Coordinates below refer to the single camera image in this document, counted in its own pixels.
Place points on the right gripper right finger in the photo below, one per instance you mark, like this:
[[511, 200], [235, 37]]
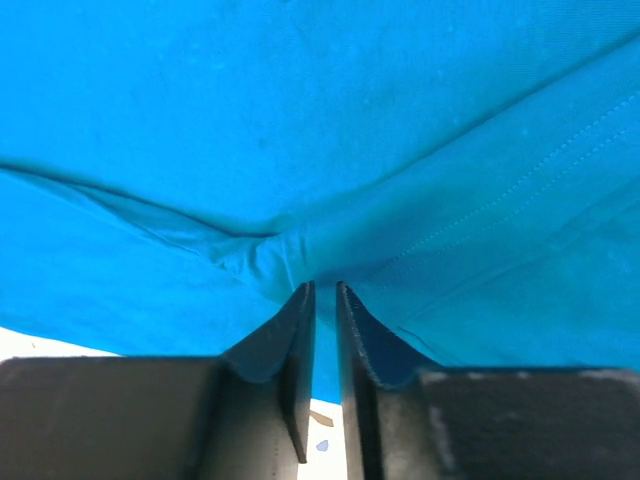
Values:
[[407, 417]]

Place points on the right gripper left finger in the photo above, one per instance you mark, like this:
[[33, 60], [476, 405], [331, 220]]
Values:
[[243, 414]]

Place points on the blue t-shirt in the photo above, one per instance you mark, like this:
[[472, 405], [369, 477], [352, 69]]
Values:
[[172, 170]]

